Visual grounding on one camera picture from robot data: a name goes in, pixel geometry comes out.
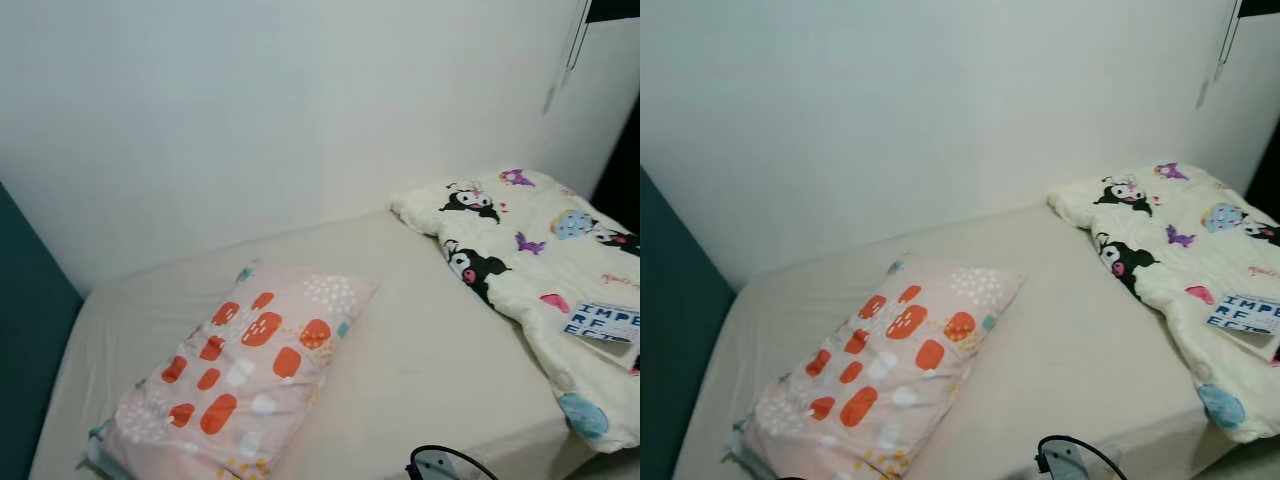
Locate dark blue padded headboard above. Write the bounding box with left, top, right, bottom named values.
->
left=640, top=168, right=740, bottom=480
left=0, top=180, right=87, bottom=480

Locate cream cartoon print blanket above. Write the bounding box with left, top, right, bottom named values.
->
left=390, top=168, right=641, bottom=454
left=1047, top=162, right=1280, bottom=444

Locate clear blind wand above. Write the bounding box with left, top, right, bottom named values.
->
left=562, top=0, right=594, bottom=74
left=1214, top=0, right=1245, bottom=67

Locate pink pillow with orange patches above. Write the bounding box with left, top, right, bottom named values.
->
left=82, top=262, right=379, bottom=480
left=733, top=255, right=1027, bottom=480

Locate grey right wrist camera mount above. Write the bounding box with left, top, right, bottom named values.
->
left=410, top=450, right=469, bottom=480
left=1040, top=442, right=1097, bottom=480

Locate white book with blue letters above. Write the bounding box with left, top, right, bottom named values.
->
left=1205, top=293, right=1280, bottom=338
left=563, top=300, right=641, bottom=347

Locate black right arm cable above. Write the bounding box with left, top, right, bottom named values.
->
left=1035, top=434, right=1129, bottom=480
left=406, top=444, right=501, bottom=480

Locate beige sheeted bed mattress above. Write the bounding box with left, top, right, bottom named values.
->
left=672, top=202, right=1280, bottom=480
left=30, top=208, right=641, bottom=480

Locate tall black cabinet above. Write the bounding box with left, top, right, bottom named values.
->
left=1245, top=120, right=1280, bottom=223
left=590, top=95, right=641, bottom=236

